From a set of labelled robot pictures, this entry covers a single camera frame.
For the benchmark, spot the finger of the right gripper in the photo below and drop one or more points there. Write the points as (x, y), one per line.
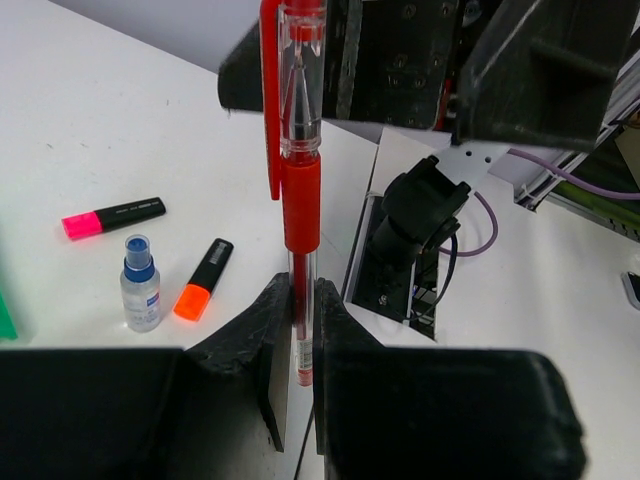
(240, 77)

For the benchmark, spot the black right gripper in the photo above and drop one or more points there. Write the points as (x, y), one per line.
(537, 73)

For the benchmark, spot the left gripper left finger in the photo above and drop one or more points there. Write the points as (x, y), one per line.
(214, 411)

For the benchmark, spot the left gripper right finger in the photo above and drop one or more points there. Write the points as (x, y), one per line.
(436, 413)

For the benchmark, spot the red pen cap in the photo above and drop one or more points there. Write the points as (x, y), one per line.
(292, 50)

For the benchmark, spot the red gel pen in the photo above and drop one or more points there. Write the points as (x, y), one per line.
(301, 188)

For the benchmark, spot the small blue-capped bottle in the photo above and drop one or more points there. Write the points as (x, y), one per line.
(140, 285)

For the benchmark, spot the orange highlighter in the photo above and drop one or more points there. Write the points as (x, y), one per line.
(198, 290)

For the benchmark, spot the pink highlighter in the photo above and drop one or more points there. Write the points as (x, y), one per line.
(108, 219)

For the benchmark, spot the green four-compartment bin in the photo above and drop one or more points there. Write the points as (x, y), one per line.
(9, 331)

